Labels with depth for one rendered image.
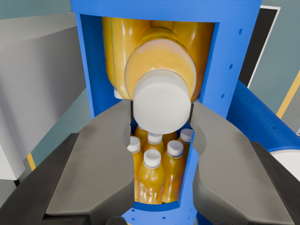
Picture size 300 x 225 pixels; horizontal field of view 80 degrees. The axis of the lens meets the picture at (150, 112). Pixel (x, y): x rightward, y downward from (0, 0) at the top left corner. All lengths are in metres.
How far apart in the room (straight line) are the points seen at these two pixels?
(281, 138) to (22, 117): 0.76
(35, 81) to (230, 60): 0.52
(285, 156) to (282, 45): 1.18
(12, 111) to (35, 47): 0.19
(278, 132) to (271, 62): 1.07
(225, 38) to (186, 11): 0.06
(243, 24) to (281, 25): 1.43
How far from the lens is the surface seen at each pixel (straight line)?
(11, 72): 0.55
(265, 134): 0.71
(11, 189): 2.81
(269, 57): 1.71
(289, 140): 0.71
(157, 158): 0.41
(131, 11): 0.21
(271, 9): 1.46
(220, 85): 0.26
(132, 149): 0.44
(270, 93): 1.86
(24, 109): 0.59
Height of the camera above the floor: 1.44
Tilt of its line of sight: 59 degrees down
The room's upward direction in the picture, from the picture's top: 176 degrees counter-clockwise
